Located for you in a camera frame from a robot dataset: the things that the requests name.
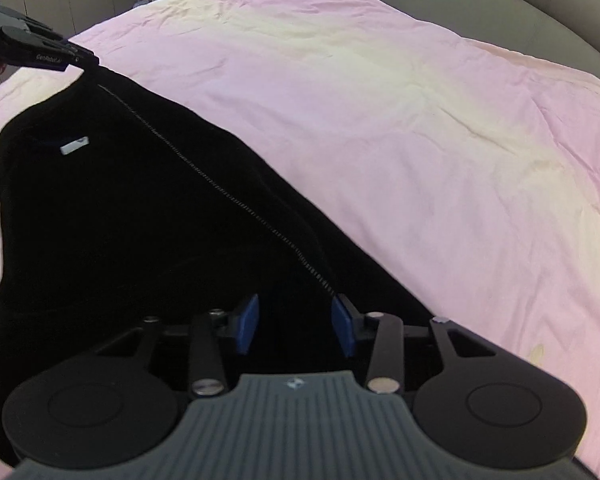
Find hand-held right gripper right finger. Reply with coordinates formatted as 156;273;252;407
331;294;497;395

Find black pants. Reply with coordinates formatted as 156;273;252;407
0;62;433;466

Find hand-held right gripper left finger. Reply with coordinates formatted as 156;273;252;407
97;294;260;399

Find pink floral duvet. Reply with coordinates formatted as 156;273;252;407
0;0;600;480

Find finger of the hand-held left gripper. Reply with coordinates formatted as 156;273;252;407
0;27;101;69
0;5;71;45

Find grey bed headboard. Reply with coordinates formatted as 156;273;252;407
307;0;600;86

